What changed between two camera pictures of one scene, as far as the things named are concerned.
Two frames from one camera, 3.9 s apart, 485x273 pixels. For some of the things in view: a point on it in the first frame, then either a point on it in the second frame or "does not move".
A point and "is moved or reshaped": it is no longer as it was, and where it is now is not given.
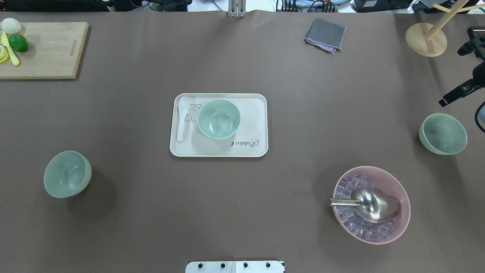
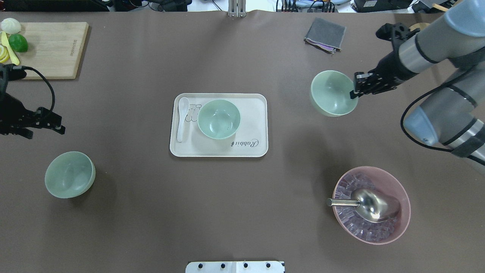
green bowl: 67,173 does not move
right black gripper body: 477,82 -> 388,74
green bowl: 443,134 is moved or reshaped
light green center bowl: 219,119 does not move
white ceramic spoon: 183,106 does not move
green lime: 18,43 does not move
